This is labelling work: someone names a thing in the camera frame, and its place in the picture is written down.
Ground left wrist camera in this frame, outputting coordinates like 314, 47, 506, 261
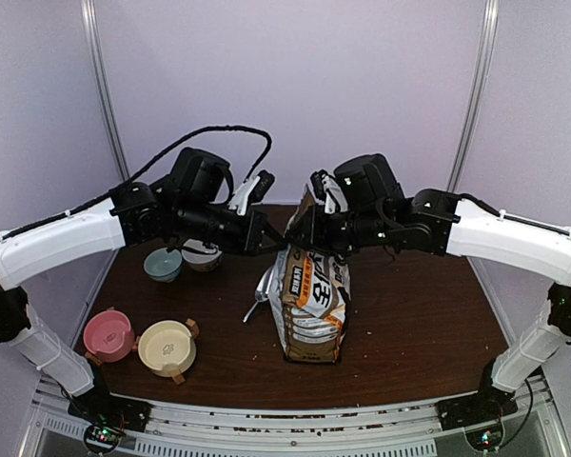
228, 170, 275, 216

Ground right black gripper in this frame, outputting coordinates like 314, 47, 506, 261
284, 205, 393, 258

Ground front aluminium rail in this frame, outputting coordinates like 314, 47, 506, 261
28, 380, 567, 457

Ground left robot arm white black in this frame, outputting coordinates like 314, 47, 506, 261
0, 148, 283, 423

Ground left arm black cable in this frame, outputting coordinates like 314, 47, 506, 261
66, 124, 273, 215

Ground pink pet bowl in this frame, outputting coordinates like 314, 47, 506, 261
83, 309, 139, 367

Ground cream pet bowl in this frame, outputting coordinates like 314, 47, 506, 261
137, 319, 200, 385

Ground dog food bag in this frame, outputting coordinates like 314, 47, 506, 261
267, 183, 353, 366

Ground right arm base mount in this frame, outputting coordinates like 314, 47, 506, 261
436, 393, 518, 431

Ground left aluminium frame post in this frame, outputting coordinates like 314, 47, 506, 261
80, 0, 131, 199

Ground aluminium frame post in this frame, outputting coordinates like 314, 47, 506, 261
446, 0, 500, 192
80, 0, 131, 199

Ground metal scoop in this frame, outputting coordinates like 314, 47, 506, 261
242, 267, 274, 324

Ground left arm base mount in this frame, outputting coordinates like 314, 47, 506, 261
68, 395, 151, 432

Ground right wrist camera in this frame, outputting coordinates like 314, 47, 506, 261
310, 169, 348, 214

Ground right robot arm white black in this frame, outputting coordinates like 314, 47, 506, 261
285, 153, 571, 421

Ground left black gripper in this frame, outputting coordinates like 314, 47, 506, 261
174, 197, 288, 257

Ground right aluminium frame post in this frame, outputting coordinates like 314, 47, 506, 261
446, 0, 500, 192

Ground teal ceramic bowl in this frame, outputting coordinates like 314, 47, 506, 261
143, 248, 184, 283

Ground white ceramic bowl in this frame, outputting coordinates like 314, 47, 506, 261
182, 239, 222, 272

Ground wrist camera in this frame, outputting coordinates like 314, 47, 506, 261
228, 170, 275, 216
310, 169, 348, 214

